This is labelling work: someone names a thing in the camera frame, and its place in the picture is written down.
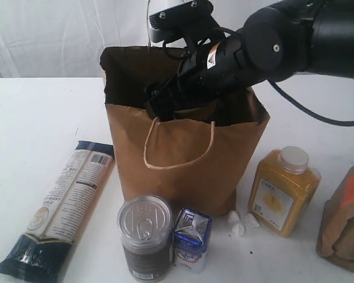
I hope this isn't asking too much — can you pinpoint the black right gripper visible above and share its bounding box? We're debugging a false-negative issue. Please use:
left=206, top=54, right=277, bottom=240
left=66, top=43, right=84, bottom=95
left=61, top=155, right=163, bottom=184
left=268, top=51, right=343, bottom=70
left=144, top=35, right=254, bottom=121

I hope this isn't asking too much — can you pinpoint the clear jar with tan lid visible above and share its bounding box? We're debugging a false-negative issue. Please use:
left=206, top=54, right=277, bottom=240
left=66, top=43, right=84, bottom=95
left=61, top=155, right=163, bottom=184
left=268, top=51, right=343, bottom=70
left=175, top=100, right=217, bottom=121

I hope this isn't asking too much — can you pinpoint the clear can with metal lid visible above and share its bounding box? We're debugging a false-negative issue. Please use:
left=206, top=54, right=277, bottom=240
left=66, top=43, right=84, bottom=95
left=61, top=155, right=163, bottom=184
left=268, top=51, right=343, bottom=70
left=117, top=195, right=173, bottom=282

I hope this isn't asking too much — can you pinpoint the yellow millet plastic bottle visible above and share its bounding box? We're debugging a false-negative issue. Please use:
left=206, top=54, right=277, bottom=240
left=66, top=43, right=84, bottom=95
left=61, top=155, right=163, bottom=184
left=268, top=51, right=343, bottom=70
left=248, top=146, right=321, bottom=237

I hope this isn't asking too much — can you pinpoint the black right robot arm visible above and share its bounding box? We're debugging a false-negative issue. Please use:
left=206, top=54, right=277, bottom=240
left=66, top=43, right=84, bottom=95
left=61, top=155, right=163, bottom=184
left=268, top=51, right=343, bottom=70
left=176, top=1, right=354, bottom=102

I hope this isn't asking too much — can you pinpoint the large brown paper bag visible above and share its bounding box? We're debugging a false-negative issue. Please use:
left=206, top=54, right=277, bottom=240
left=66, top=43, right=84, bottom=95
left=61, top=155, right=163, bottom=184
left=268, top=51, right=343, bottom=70
left=100, top=46, right=270, bottom=216

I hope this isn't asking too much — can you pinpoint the blue white milk carton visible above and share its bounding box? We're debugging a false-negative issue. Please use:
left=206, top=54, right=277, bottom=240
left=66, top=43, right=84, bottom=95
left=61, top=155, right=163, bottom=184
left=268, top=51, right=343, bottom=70
left=173, top=208, right=212, bottom=274

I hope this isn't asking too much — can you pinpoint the white curtain backdrop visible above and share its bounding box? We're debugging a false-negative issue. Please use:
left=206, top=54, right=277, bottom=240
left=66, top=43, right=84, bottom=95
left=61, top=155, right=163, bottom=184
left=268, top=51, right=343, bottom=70
left=0, top=0, right=354, bottom=80

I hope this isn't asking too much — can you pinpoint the long noodle package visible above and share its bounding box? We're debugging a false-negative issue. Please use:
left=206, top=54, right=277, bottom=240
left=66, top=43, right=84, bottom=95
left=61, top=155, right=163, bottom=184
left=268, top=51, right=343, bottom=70
left=0, top=140, right=114, bottom=282

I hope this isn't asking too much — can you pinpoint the brown pouch with orange label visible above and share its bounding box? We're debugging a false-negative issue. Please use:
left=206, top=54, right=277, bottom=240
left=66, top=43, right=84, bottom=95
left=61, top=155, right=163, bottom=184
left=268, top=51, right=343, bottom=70
left=316, top=165, right=354, bottom=273

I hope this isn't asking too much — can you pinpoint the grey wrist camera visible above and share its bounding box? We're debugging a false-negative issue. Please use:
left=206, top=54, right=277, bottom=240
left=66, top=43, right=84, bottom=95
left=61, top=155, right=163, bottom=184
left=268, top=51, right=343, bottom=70
left=149, top=1, right=218, bottom=43

